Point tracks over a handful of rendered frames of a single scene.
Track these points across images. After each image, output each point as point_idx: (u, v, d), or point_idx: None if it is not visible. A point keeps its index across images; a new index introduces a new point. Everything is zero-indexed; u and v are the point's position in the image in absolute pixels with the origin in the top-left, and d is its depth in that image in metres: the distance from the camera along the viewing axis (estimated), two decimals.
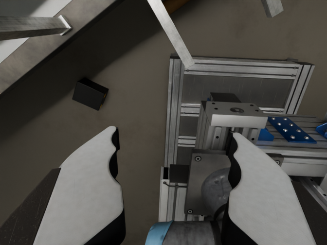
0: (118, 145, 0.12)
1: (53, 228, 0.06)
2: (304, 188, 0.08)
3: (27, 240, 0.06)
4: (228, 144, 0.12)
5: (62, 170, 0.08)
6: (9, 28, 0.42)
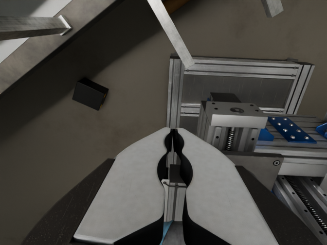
0: (170, 147, 0.12)
1: (98, 215, 0.07)
2: (246, 170, 0.09)
3: (76, 219, 0.06)
4: (174, 140, 0.12)
5: (116, 162, 0.09)
6: (9, 28, 0.42)
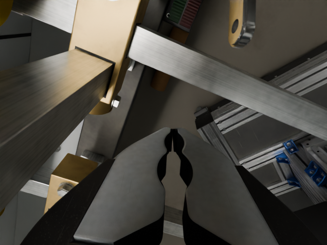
0: (170, 147, 0.12)
1: (98, 215, 0.07)
2: (246, 170, 0.09)
3: (76, 219, 0.06)
4: (174, 140, 0.12)
5: (116, 162, 0.09)
6: None
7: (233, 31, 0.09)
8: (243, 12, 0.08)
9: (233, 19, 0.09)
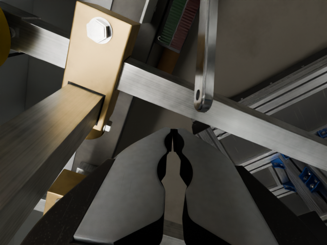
0: (170, 147, 0.12)
1: (98, 215, 0.07)
2: (246, 170, 0.09)
3: (76, 219, 0.06)
4: (174, 140, 0.12)
5: (116, 162, 0.09)
6: None
7: (197, 97, 0.11)
8: (202, 86, 0.10)
9: (197, 88, 0.10)
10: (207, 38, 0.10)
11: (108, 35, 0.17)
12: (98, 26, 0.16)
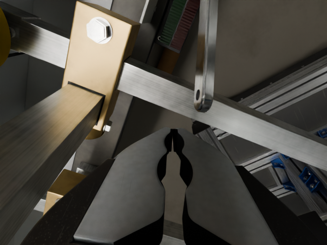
0: (170, 147, 0.12)
1: (98, 215, 0.07)
2: (246, 170, 0.09)
3: (76, 219, 0.06)
4: (174, 140, 0.12)
5: (116, 162, 0.09)
6: None
7: (197, 97, 0.11)
8: (202, 86, 0.10)
9: (197, 88, 0.10)
10: (207, 38, 0.10)
11: (108, 35, 0.17)
12: (98, 26, 0.16)
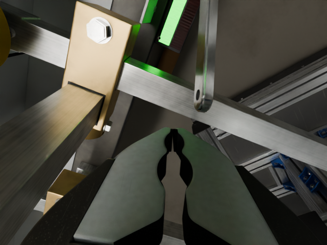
0: (170, 147, 0.12)
1: (98, 215, 0.07)
2: (246, 170, 0.09)
3: (76, 219, 0.06)
4: (174, 140, 0.12)
5: (116, 162, 0.09)
6: None
7: (197, 97, 0.11)
8: (202, 86, 0.10)
9: (197, 88, 0.10)
10: (207, 38, 0.10)
11: (108, 35, 0.17)
12: (98, 26, 0.16)
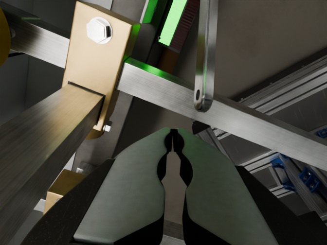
0: (170, 147, 0.12)
1: (98, 215, 0.07)
2: (246, 170, 0.09)
3: (76, 219, 0.06)
4: (174, 140, 0.12)
5: (116, 162, 0.09)
6: None
7: (197, 97, 0.11)
8: (202, 86, 0.10)
9: (197, 88, 0.10)
10: (207, 38, 0.10)
11: (108, 35, 0.17)
12: (98, 26, 0.16)
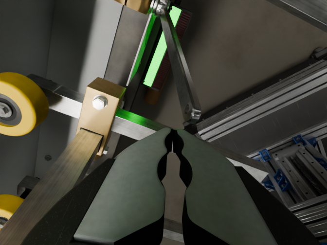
0: (170, 147, 0.12)
1: (99, 215, 0.07)
2: (246, 171, 0.09)
3: (76, 219, 0.06)
4: (174, 141, 0.12)
5: (116, 162, 0.09)
6: None
7: (186, 113, 0.12)
8: (190, 98, 0.12)
9: (184, 106, 0.12)
10: (184, 74, 0.13)
11: (105, 104, 0.29)
12: (99, 102, 0.28)
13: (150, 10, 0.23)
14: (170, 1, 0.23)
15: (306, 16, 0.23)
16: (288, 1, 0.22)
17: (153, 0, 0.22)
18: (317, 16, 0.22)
